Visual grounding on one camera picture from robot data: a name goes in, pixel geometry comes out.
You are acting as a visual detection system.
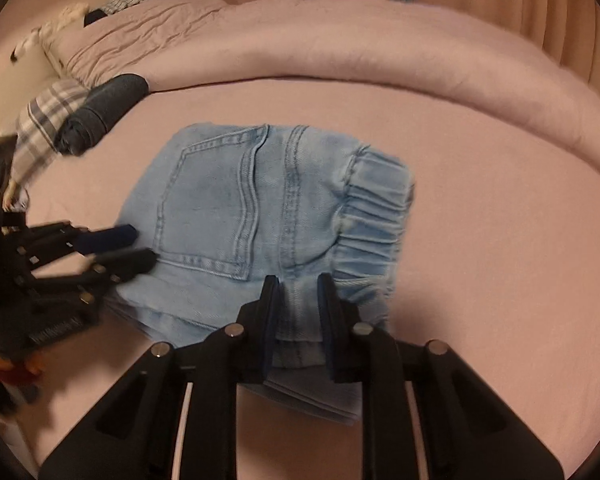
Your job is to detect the dark blue folded jeans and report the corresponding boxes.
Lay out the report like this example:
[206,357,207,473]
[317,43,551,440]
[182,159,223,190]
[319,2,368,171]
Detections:
[55,73,149,157]

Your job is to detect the pink rolled duvet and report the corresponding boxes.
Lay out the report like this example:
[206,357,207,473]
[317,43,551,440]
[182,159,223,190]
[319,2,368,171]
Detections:
[147,0,600,186]

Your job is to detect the plaid pillow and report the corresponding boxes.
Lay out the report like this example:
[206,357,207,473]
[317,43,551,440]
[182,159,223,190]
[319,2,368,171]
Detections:
[100,0,162,16]

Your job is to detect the plaid folded cloth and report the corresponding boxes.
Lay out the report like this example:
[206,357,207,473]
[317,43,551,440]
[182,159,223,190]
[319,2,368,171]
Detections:
[7,78,91,193]

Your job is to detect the pink quilted blanket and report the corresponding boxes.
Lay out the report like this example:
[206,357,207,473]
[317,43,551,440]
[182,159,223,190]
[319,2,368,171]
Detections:
[57,0,231,88]

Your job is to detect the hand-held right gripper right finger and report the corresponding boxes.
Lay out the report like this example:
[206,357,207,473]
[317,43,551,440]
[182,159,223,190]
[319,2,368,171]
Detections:
[317,274,564,480]

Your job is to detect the light blue denim pants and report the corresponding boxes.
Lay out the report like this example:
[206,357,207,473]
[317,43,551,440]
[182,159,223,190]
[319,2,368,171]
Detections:
[102,122,416,427]

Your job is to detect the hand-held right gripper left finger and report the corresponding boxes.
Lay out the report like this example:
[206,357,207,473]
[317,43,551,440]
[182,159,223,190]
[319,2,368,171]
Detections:
[39,275,280,480]

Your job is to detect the white plush toy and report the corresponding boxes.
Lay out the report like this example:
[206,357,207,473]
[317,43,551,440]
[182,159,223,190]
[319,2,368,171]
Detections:
[10,2,91,63]

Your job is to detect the person's left hand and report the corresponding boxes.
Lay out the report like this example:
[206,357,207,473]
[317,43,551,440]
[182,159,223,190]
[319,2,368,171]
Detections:
[0,347,45,390]

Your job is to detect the pink curtain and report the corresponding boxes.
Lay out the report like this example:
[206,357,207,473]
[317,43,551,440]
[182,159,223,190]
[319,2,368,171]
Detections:
[409,0,600,93]

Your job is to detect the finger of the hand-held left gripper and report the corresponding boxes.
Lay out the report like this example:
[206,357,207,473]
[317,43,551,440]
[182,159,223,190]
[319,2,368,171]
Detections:
[22,221,140,263]
[27,247,158,301]

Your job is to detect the pink bed sheet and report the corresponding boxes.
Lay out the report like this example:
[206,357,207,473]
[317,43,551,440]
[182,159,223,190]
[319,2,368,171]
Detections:
[0,75,600,480]

